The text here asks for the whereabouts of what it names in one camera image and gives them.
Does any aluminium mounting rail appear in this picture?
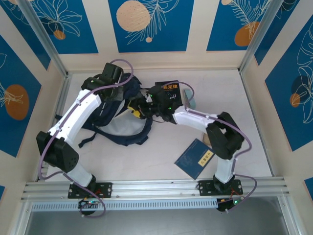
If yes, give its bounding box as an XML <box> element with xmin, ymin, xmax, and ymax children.
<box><xmin>21</xmin><ymin>177</ymin><xmax>293</xmax><ymax>201</ymax></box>

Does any grey-blue eraser block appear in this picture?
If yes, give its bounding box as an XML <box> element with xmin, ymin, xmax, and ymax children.
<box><xmin>182</xmin><ymin>88</ymin><xmax>196</xmax><ymax>108</ymax></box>

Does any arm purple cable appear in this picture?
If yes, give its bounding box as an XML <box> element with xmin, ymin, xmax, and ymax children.
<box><xmin>38</xmin><ymin>58</ymin><xmax>134</xmax><ymax>218</ymax></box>
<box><xmin>177</xmin><ymin>80</ymin><xmax>257</xmax><ymax>213</ymax></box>

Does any navy blue backpack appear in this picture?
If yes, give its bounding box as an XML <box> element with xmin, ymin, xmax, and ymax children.
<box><xmin>55</xmin><ymin>72</ymin><xmax>154</xmax><ymax>147</ymax></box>

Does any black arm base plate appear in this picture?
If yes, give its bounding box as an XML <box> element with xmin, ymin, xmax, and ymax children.
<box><xmin>67</xmin><ymin>182</ymin><xmax>113</xmax><ymax>199</ymax></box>
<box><xmin>198</xmin><ymin>180</ymin><xmax>244</xmax><ymax>196</ymax></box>

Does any blue book yellow label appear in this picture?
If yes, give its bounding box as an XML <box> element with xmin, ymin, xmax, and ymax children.
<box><xmin>174</xmin><ymin>138</ymin><xmax>216</xmax><ymax>181</ymax></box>

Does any small electronics board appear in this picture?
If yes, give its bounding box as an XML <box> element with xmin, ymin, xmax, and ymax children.
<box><xmin>78</xmin><ymin>198</ymin><xmax>101</xmax><ymax>209</ymax></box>
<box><xmin>216</xmin><ymin>197</ymin><xmax>245</xmax><ymax>212</ymax></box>

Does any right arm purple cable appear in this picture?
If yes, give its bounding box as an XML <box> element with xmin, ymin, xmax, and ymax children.
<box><xmin>177</xmin><ymin>80</ymin><xmax>257</xmax><ymax>213</ymax></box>

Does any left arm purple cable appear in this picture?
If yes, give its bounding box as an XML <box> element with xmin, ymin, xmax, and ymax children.
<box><xmin>38</xmin><ymin>58</ymin><xmax>134</xmax><ymax>218</ymax></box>

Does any blue floral wall poster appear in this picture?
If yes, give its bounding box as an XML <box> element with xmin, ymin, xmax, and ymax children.
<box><xmin>23</xmin><ymin>0</ymin><xmax>99</xmax><ymax>55</ymax></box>
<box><xmin>254</xmin><ymin>0</ymin><xmax>313</xmax><ymax>67</ymax></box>
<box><xmin>0</xmin><ymin>0</ymin><xmax>52</xmax><ymax>71</ymax></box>

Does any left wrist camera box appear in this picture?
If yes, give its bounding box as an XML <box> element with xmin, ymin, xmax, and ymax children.
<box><xmin>111</xmin><ymin>85</ymin><xmax>124</xmax><ymax>101</ymax></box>

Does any grey slotted cable duct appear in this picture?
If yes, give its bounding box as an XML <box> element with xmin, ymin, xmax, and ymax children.
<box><xmin>30</xmin><ymin>198</ymin><xmax>220</xmax><ymax>212</ymax></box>

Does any aluminium frame post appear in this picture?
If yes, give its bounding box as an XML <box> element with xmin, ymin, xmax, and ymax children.
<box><xmin>18</xmin><ymin>0</ymin><xmax>71</xmax><ymax>79</ymax></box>
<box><xmin>238</xmin><ymin>0</ymin><xmax>287</xmax><ymax>75</ymax></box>

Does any blue poster beige circle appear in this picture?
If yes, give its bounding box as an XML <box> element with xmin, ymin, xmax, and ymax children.
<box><xmin>108</xmin><ymin>0</ymin><xmax>195</xmax><ymax>53</ymax></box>

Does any grey metal panel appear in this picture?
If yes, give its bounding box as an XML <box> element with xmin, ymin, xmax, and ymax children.
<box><xmin>14</xmin><ymin>195</ymin><xmax>301</xmax><ymax>235</ymax></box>

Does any blue poster orange circle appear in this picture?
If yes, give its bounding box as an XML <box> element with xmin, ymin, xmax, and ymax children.
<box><xmin>0</xmin><ymin>34</ymin><xmax>42</xmax><ymax>159</ymax></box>
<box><xmin>206</xmin><ymin>0</ymin><xmax>272</xmax><ymax>52</ymax></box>
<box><xmin>265</xmin><ymin>31</ymin><xmax>313</xmax><ymax>152</ymax></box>

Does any black book yellow title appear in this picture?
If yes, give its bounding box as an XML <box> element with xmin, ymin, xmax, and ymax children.
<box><xmin>155</xmin><ymin>80</ymin><xmax>183</xmax><ymax>110</ymax></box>

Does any aluminium table side rail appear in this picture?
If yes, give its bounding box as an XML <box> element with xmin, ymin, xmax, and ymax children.
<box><xmin>36</xmin><ymin>72</ymin><xmax>73</xmax><ymax>182</ymax></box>
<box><xmin>239</xmin><ymin>70</ymin><xmax>277</xmax><ymax>177</ymax></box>

